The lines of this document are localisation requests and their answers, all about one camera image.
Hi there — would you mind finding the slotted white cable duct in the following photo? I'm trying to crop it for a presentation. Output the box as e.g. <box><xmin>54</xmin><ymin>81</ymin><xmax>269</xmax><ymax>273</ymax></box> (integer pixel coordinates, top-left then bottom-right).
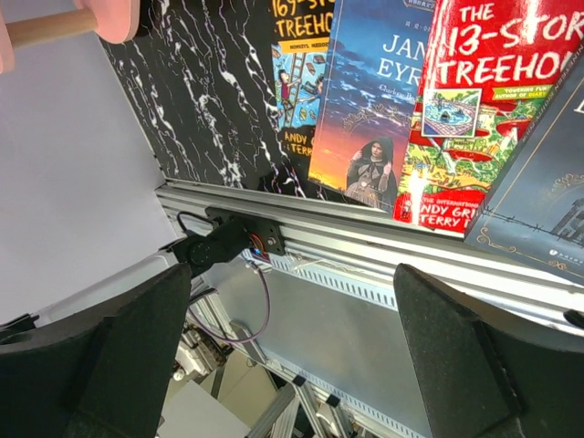
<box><xmin>257</xmin><ymin>258</ymin><xmax>398</xmax><ymax>311</ymax></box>

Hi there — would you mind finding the Nineteen Eighty-Four blue book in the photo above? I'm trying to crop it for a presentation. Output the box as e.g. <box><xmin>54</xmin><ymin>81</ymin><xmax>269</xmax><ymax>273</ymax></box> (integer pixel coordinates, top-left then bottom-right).
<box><xmin>464</xmin><ymin>48</ymin><xmax>583</xmax><ymax>284</ymax></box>

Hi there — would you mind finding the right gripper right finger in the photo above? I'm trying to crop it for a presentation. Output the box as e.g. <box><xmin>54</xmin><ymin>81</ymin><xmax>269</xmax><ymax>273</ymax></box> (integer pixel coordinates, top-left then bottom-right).
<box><xmin>393</xmin><ymin>264</ymin><xmax>583</xmax><ymax>437</ymax></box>

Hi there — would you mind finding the Jane Eyre blue book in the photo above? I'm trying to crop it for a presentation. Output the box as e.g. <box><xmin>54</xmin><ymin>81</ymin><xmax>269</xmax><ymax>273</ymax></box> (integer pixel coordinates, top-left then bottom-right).
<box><xmin>308</xmin><ymin>0</ymin><xmax>435</xmax><ymax>213</ymax></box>

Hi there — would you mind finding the aluminium rail frame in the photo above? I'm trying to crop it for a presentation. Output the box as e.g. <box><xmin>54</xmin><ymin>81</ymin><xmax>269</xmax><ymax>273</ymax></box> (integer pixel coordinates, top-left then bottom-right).
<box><xmin>154</xmin><ymin>177</ymin><xmax>584</xmax><ymax>438</ymax></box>

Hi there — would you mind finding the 13-Storey Treehouse red book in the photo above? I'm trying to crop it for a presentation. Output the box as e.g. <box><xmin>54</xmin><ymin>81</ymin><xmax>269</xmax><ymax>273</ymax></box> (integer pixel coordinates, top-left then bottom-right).
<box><xmin>393</xmin><ymin>0</ymin><xmax>583</xmax><ymax>233</ymax></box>

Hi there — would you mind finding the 169-Storey Treehouse black book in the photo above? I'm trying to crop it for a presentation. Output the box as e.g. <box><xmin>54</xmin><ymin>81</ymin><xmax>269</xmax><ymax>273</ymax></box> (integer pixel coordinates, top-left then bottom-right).
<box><xmin>268</xmin><ymin>0</ymin><xmax>335</xmax><ymax>159</ymax></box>

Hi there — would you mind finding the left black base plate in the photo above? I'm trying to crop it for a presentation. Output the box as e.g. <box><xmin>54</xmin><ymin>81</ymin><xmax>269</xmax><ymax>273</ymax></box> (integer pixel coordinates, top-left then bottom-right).
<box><xmin>205</xmin><ymin>207</ymin><xmax>286</xmax><ymax>256</ymax></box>

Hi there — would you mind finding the pink three-tier shelf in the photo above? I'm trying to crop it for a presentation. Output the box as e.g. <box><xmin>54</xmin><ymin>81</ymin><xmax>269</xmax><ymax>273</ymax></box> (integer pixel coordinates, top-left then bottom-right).
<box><xmin>1</xmin><ymin>0</ymin><xmax>141</xmax><ymax>73</ymax></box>

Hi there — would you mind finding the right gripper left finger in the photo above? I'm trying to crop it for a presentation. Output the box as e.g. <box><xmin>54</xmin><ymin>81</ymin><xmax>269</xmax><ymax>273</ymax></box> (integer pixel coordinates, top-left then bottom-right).
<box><xmin>1</xmin><ymin>265</ymin><xmax>191</xmax><ymax>437</ymax></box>

